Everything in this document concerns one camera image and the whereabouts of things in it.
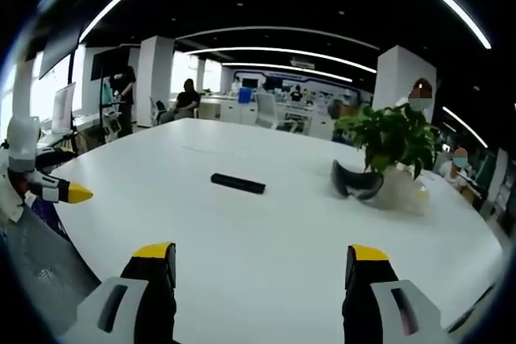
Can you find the green potted plant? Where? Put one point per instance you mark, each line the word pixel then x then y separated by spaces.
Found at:
pixel 391 134

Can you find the black remote control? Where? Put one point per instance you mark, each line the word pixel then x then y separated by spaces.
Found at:
pixel 238 183

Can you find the black headset goggles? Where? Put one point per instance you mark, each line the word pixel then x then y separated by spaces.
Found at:
pixel 354 185

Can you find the black wall screen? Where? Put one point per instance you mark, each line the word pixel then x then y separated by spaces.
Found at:
pixel 58 52

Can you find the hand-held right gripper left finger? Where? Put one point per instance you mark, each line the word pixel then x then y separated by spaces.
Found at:
pixel 133 303

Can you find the white plant pot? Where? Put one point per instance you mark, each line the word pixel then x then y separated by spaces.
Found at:
pixel 403 195

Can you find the blue box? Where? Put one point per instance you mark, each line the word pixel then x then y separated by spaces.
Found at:
pixel 244 95

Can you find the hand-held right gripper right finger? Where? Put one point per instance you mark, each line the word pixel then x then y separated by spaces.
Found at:
pixel 387 303

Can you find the computer monitor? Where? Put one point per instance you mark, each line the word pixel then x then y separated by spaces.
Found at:
pixel 62 108

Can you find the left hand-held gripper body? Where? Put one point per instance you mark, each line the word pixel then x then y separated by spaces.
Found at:
pixel 18 146

